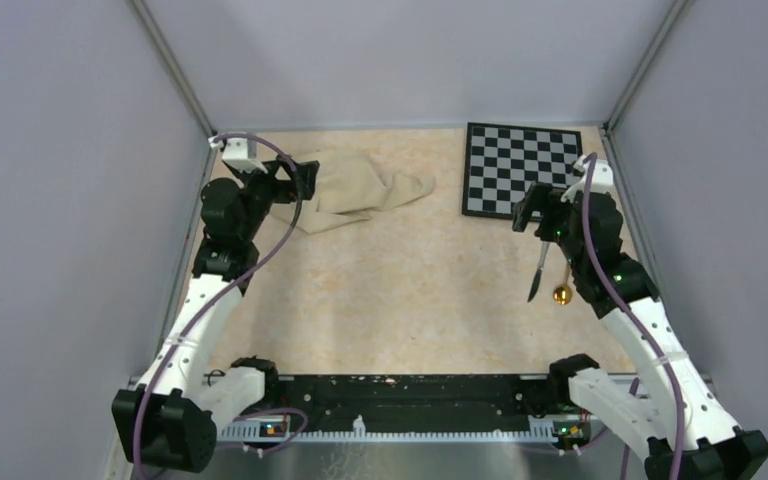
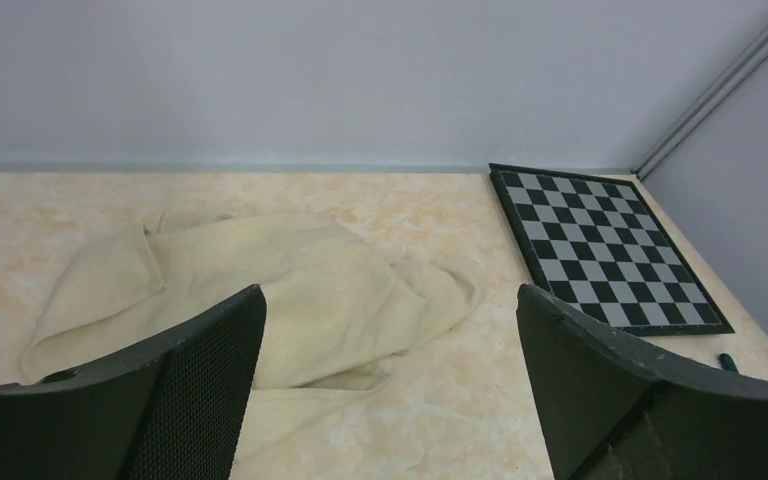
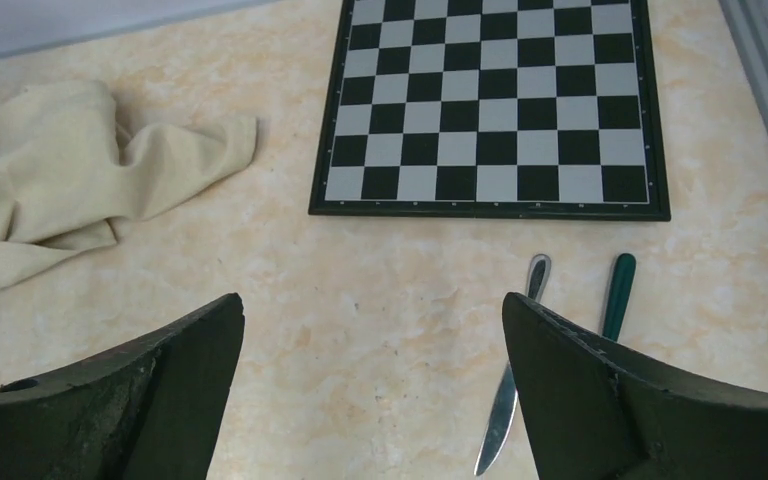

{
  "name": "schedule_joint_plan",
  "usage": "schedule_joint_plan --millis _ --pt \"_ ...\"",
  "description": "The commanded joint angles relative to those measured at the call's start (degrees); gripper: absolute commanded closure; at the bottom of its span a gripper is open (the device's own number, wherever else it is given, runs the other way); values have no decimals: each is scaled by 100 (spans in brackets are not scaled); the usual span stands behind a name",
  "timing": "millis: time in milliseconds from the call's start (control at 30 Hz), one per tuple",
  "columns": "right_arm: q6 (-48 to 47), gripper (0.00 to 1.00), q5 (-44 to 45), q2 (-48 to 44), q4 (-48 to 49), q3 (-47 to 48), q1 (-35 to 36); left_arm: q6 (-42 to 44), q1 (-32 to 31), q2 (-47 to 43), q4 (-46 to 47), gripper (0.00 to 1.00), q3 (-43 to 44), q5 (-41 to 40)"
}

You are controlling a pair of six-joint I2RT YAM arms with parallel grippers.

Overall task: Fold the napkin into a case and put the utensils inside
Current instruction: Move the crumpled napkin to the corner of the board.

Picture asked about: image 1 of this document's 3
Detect black white checkerboard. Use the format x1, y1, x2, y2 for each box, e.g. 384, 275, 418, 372
461, 122, 583, 220

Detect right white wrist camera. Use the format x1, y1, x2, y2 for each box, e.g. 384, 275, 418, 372
561, 152, 615, 203

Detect silver knife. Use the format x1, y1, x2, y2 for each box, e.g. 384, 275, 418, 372
527, 241, 551, 302

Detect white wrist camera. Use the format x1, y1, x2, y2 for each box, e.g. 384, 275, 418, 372
561, 152, 615, 203
208, 135, 267, 173

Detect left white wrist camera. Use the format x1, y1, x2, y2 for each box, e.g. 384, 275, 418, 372
208, 135, 267, 173

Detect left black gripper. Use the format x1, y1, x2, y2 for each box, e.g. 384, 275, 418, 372
231, 153, 318, 241

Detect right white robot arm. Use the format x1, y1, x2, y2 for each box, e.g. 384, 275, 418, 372
512, 183, 768, 479

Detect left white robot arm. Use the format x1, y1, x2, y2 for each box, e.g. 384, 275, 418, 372
111, 160, 320, 475

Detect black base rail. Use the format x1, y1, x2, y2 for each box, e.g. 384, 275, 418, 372
265, 374, 580, 434

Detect gold spoon green handle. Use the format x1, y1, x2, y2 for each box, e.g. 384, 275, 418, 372
552, 264, 573, 306

